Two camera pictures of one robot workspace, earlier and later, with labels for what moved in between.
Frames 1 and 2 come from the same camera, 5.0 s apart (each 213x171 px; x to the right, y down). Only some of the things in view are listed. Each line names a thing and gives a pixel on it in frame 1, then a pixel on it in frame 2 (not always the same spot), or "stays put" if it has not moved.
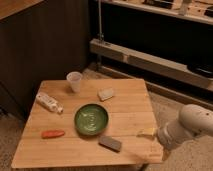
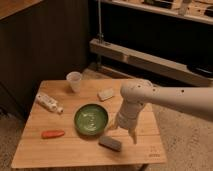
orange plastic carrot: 52,133 stays put
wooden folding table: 105,122 stays put
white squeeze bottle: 49,103 stays put
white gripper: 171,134 → 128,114
